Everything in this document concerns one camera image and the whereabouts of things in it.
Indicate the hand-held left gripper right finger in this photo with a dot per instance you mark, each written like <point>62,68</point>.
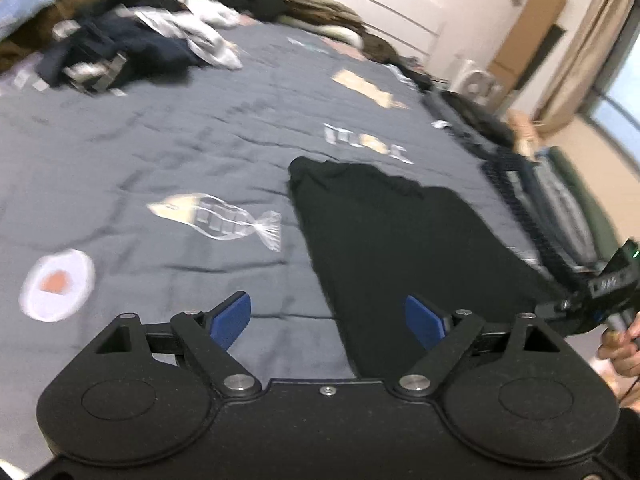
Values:
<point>425,322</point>

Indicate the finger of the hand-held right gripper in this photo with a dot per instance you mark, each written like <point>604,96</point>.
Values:
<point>552,311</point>

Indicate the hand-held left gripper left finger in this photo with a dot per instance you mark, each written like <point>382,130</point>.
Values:
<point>231,317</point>

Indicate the black garment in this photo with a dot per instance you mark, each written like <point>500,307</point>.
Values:
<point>400,240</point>

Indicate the stack of folded clothes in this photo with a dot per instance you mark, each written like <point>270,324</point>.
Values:
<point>550,200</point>

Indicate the person's right hand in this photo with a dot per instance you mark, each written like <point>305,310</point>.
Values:
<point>629,357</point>

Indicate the window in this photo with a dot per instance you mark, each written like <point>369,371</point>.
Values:
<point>625,120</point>

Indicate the grey fish-print blanket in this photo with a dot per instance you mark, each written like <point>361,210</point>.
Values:
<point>150,160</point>

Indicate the beige plush toy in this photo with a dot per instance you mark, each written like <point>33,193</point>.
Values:
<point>522,132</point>

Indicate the grey folded garment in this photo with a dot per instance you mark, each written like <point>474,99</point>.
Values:
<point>442,115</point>

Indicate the beige curtain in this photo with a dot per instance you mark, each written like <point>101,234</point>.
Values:
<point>585,50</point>

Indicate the white fan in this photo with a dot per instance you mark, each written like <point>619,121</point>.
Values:
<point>477,82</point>

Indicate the black board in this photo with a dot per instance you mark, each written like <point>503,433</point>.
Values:
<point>547,50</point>

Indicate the brown cardboard roll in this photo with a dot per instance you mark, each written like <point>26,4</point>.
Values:
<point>530,30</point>

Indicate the white grey shirt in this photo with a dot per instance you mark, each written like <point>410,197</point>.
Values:
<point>205,45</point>

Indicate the tabby cat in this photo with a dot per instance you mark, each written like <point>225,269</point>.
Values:
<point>380,47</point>

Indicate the navy garment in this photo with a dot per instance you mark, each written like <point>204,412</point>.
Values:
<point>150,50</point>

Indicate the white pillow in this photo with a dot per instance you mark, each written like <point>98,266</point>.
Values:
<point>340,36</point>

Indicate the small white shirt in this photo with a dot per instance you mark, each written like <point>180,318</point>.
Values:
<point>215,12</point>

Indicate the brown cloth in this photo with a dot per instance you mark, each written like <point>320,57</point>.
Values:
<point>30,45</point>

